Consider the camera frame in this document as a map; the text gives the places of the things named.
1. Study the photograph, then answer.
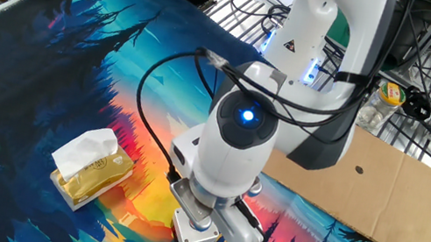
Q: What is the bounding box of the grey box red push button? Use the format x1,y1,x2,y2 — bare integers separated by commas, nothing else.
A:
167,205,225,242

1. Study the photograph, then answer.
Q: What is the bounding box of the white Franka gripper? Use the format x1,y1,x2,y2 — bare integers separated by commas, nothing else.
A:
152,118,284,242

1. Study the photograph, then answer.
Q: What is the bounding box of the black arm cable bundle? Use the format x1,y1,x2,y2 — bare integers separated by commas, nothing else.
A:
122,0,403,216

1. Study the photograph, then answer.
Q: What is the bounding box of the glass jar yellow lid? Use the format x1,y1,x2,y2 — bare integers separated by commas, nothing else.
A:
354,78,408,139

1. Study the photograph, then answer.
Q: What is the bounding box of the green table mat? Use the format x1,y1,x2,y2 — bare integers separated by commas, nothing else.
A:
325,6,357,48

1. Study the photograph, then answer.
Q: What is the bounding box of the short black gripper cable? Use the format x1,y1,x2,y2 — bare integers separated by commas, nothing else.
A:
230,197,271,238

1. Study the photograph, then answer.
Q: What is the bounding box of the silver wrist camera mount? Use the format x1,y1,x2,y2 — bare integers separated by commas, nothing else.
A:
162,174,220,233

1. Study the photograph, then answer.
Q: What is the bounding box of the gold tissue pack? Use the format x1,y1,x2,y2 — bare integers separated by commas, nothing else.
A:
42,118,141,221

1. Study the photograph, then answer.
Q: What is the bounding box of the forest sunset printed cloth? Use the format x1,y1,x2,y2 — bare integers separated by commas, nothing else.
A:
0,0,431,242

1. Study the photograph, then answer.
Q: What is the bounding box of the brown cardboard sheet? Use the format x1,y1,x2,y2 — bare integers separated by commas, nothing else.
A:
251,110,431,242

